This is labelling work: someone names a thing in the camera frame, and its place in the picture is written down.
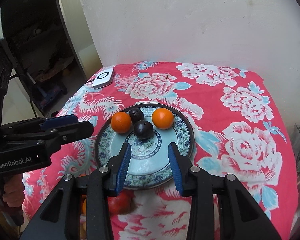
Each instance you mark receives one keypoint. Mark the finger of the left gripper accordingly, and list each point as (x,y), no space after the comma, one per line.
(47,142)
(52,123)

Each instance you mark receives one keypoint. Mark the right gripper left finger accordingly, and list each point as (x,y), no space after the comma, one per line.
(59,215)

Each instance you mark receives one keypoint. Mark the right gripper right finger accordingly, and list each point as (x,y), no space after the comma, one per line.
(240,216)

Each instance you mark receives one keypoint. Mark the red apple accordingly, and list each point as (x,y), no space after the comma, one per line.
(121,204)

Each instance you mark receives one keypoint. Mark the orange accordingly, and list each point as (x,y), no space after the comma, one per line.
(121,122)
(162,118)
(84,206)

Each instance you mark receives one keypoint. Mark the dark plum fruit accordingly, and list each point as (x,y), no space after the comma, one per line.
(136,115)

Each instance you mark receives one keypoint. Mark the person's left hand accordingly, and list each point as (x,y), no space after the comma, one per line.
(14,191)

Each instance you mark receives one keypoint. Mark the white square device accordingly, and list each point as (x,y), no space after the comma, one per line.
(103,78)

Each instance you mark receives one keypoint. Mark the red floral tablecloth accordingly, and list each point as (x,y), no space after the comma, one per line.
(237,129)

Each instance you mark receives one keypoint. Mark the blue white patterned plate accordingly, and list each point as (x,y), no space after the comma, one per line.
(149,165)

